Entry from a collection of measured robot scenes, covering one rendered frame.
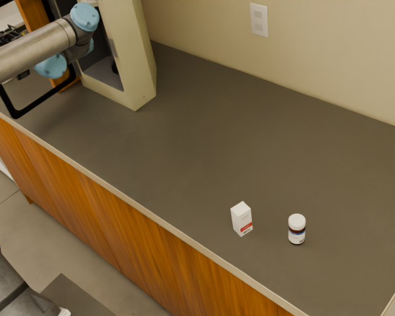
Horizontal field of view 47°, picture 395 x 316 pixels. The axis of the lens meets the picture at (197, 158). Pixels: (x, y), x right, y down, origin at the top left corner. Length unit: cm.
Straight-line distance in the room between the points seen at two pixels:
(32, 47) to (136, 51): 49
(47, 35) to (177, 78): 71
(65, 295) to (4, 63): 59
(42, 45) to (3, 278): 57
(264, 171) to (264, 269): 34
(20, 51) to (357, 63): 98
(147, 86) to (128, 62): 14
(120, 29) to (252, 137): 55
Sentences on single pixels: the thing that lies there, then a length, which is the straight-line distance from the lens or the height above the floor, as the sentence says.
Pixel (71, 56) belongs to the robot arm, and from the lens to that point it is 140.
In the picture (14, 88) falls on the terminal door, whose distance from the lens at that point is 174.
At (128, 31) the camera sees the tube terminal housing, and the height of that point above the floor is 123.
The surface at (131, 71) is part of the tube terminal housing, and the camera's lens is 163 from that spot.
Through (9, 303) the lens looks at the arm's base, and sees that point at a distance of 103.
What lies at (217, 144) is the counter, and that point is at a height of 94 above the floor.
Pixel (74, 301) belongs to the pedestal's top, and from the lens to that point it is 123.
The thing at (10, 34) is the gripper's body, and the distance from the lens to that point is 151.
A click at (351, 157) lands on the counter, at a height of 94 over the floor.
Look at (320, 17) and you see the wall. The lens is 152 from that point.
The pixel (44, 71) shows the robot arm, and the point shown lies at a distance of 135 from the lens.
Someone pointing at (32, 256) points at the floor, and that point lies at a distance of 266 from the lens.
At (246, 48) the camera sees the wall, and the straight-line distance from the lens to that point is 177.
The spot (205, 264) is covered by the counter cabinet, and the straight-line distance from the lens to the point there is 138.
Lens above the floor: 193
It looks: 43 degrees down
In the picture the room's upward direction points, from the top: 11 degrees counter-clockwise
